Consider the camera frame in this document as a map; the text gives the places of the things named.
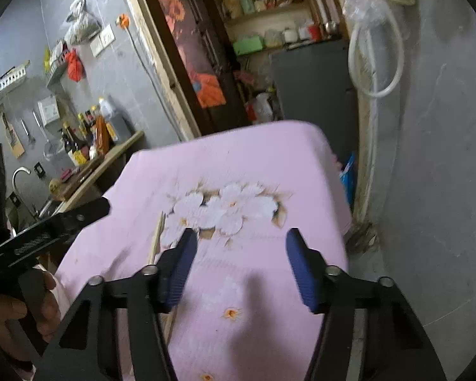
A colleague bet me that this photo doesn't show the white wall socket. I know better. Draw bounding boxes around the white wall socket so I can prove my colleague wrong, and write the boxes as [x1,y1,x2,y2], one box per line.
[89,24,116,57]

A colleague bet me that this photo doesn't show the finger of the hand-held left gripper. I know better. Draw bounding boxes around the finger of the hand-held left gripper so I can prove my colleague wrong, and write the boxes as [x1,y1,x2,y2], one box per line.
[0,196,112,276]

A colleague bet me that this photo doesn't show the wooden cutting board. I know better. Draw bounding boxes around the wooden cutting board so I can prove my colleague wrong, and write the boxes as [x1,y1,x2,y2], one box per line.
[50,155,104,201]

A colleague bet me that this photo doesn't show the wooden chopstick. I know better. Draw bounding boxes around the wooden chopstick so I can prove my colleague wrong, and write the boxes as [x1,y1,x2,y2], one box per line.
[164,305,180,346]
[148,211,167,266]

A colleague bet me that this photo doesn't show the large cooking oil jug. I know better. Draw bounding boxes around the large cooking oil jug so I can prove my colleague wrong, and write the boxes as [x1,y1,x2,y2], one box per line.
[98,97,132,137]

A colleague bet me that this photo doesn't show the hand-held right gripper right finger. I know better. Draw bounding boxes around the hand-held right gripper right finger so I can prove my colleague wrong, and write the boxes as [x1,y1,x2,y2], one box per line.
[286,228,447,381]

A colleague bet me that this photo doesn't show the white power cable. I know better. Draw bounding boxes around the white power cable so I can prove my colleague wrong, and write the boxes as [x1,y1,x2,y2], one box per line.
[126,28,185,140]

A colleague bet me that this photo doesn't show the hanging metal spatula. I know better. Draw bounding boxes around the hanging metal spatula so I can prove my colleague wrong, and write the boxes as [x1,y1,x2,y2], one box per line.
[21,118,36,145]

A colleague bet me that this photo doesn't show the red snack packet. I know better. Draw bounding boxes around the red snack packet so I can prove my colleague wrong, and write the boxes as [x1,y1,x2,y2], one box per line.
[50,40,68,64]

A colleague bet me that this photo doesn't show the kitchen counter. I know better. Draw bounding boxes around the kitchen counter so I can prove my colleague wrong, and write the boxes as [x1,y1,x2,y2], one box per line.
[36,131,145,223]

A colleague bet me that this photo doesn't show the green box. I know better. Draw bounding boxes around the green box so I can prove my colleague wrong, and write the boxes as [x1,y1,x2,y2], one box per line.
[233,36,264,55]

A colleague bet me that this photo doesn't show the grey cabinet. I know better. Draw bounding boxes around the grey cabinet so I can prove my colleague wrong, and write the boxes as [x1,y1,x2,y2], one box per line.
[270,39,358,163]

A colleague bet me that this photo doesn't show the steel faucet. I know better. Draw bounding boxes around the steel faucet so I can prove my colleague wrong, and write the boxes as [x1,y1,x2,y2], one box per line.
[12,167,38,217]

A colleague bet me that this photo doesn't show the blue packet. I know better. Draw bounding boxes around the blue packet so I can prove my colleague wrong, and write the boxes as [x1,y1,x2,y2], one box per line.
[339,153,358,207]

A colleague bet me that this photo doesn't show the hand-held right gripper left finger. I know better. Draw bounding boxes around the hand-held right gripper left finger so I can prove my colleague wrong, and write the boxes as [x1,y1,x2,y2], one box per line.
[34,228,199,381]

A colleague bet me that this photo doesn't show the clear plastic bag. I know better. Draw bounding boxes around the clear plastic bag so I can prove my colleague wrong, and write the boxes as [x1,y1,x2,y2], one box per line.
[343,0,381,28]

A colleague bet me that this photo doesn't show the wooden shelf unit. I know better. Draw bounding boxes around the wooden shelf unit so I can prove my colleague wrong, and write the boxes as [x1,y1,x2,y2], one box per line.
[200,0,322,55]

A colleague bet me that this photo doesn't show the person's left hand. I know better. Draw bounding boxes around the person's left hand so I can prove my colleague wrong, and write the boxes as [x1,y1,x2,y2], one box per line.
[0,269,62,344]

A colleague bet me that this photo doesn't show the door frame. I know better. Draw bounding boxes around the door frame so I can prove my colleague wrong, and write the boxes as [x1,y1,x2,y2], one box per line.
[117,0,375,227]

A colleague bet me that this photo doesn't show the dark wooden door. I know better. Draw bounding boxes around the dark wooden door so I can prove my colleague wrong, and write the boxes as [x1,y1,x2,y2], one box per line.
[141,0,247,133]

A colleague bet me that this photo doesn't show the orange seasoning packet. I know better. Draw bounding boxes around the orange seasoning packet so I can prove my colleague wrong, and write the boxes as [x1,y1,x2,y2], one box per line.
[95,116,111,155]

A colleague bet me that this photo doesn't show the white wall box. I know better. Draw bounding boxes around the white wall box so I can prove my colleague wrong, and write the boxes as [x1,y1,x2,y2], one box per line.
[37,96,60,125]

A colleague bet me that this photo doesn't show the metal wall shelf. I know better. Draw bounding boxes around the metal wall shelf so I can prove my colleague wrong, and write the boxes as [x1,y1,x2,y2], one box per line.
[45,61,70,88]

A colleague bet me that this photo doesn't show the white hose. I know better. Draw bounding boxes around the white hose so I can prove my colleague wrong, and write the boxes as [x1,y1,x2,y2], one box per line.
[348,6,404,98]

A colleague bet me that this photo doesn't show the white wall rack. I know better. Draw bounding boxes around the white wall rack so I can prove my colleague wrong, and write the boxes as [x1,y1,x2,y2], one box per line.
[0,60,31,102]

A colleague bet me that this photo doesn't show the hanging wire strainer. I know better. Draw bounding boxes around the hanging wire strainer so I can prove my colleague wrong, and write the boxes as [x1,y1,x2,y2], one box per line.
[32,111,66,162]

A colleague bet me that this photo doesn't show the white and red plastic bag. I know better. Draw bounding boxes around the white and red plastic bag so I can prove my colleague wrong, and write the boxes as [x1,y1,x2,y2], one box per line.
[246,92,274,124]

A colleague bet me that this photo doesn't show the pink floral cloth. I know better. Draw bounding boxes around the pink floral cloth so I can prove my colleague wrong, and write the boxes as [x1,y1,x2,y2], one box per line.
[53,119,352,381]

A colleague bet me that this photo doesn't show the hanging wooden board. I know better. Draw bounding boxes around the hanging wooden board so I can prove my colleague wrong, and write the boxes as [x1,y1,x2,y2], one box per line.
[0,109,25,158]

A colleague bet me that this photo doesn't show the clear bag of dried goods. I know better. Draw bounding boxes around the clear bag of dried goods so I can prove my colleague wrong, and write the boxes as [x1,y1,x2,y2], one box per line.
[65,0,102,45]

